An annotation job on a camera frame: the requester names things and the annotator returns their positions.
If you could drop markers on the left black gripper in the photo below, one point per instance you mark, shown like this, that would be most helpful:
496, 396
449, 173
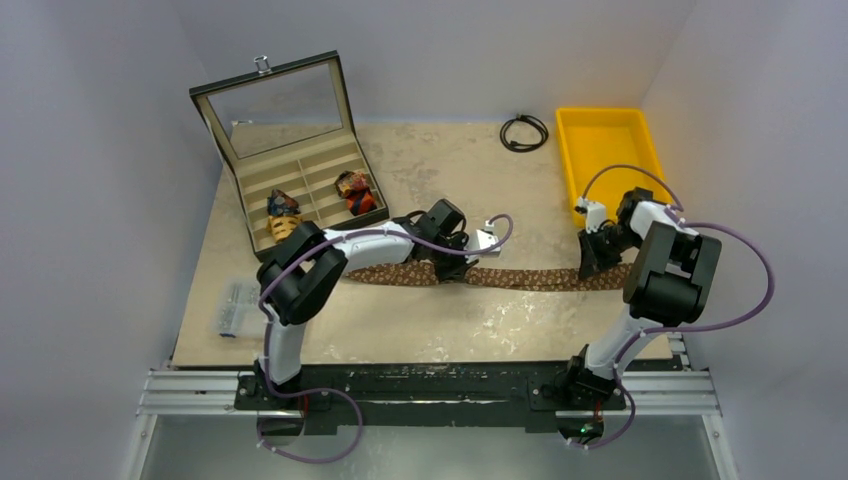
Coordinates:
457, 272

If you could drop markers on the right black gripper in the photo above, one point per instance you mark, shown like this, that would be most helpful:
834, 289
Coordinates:
597, 248

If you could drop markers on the brown floral tie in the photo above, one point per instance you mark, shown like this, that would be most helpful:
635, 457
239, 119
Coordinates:
422, 274

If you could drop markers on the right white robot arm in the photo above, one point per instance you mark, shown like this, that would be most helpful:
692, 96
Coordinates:
666, 286

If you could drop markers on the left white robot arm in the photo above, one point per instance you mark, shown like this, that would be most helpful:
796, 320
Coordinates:
298, 277

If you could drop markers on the orange navy rolled tie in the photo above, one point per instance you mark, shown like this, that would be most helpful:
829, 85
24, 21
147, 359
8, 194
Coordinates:
361, 202

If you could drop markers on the yellow plastic tray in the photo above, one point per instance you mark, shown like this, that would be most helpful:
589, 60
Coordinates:
608, 150

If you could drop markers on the multicolour patterned rolled tie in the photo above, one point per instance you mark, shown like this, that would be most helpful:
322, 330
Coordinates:
350, 182

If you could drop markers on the yellow patterned rolled tie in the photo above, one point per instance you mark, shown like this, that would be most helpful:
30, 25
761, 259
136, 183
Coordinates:
281, 227

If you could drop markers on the dark floral rolled tie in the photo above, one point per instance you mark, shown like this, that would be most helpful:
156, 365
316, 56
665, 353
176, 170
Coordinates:
281, 204

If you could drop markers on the black tie display box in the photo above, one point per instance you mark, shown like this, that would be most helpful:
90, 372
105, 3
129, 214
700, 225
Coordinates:
288, 127

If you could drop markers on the clear plastic screw box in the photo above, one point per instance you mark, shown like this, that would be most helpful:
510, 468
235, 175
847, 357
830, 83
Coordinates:
237, 315

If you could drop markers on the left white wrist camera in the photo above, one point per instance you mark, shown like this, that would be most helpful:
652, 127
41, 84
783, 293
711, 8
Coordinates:
481, 243

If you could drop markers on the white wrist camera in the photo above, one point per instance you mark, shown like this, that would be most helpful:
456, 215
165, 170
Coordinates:
481, 243
593, 213

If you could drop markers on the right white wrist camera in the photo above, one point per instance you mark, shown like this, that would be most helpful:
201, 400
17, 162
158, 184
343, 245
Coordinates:
593, 213

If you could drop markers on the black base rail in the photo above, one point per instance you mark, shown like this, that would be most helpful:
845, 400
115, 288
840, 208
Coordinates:
537, 396

